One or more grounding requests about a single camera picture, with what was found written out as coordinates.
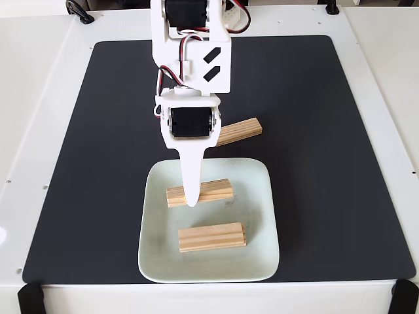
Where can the black rubber mat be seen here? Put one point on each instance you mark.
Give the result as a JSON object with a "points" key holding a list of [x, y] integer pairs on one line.
{"points": [[98, 163]]}

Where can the grooved wooden block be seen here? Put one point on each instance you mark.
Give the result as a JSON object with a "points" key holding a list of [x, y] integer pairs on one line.
{"points": [[209, 237], [244, 235], [216, 191], [242, 131]]}

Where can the pale green square plate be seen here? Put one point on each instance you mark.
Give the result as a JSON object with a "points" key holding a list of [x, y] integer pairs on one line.
{"points": [[203, 265]]}

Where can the black table clamp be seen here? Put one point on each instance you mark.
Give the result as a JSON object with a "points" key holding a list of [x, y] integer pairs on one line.
{"points": [[30, 299], [80, 13], [332, 7], [406, 297]]}

